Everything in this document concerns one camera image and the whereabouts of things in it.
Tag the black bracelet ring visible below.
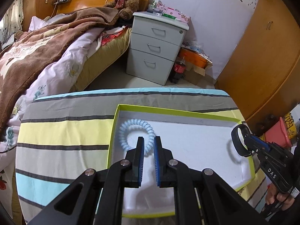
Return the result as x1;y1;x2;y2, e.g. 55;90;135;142
231;123;254;158

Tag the light blue spiral hair tie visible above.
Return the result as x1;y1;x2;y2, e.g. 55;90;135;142
118;118;156;157

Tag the person right hand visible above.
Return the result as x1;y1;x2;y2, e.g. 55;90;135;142
265;184;295;211

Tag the pink plastic bin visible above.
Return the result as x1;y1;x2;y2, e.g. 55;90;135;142
265;117;292;148

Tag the green white tray box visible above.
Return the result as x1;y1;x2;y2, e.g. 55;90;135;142
108;105;255;218

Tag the wooden wardrobe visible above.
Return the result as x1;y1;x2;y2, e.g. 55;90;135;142
216;0;299;132

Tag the striped tablecloth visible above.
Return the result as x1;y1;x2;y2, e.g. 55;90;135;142
16;88;267;221

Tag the cola bottle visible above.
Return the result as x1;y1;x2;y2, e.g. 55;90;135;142
169;58;186;84

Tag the orange storage box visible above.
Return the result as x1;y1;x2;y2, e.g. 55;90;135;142
177;48;208;69

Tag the lilac printed duvet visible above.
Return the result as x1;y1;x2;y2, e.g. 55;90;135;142
0;16;105;169

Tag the grey three-drawer nightstand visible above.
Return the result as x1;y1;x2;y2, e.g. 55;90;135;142
126;12;189;85

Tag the pink floral box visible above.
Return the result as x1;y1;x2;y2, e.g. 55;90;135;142
162;7;191;23

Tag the brown fleece blanket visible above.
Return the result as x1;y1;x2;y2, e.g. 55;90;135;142
1;7;119;130

